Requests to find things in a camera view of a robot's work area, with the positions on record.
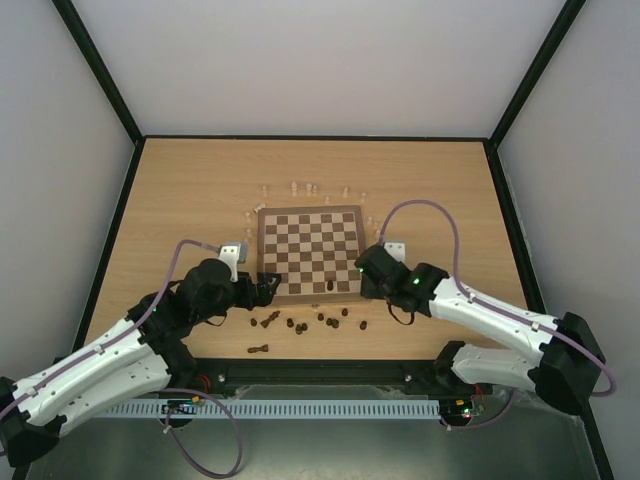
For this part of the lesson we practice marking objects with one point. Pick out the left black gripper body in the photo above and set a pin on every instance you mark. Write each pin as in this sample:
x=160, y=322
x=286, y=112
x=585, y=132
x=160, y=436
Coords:
x=248, y=298

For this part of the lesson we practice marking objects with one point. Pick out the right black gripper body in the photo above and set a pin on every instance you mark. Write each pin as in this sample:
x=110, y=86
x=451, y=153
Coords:
x=370, y=273

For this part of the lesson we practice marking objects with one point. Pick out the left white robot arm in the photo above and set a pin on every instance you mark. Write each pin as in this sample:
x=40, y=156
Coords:
x=141, y=353

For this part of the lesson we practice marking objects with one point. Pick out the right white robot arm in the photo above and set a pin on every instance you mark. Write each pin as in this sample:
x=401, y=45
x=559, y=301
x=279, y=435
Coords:
x=558, y=359

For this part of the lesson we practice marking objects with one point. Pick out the wooden chess board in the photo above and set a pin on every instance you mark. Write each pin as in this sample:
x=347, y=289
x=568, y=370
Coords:
x=309, y=246

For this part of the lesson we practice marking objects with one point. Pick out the lying dark queen piece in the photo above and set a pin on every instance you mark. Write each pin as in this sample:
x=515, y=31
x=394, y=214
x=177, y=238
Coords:
x=266, y=322

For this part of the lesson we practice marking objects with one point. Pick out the lying dark king piece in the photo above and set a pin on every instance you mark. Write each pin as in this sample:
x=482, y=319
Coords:
x=257, y=349

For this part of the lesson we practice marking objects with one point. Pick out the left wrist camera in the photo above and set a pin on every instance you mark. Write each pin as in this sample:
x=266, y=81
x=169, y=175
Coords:
x=232, y=254

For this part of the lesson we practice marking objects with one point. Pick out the black metal frame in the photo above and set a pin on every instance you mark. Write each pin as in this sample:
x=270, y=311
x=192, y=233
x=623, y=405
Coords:
x=391, y=98

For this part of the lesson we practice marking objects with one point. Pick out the white slotted cable duct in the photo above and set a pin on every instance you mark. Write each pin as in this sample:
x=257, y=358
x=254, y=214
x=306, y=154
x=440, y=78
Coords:
x=280, y=409

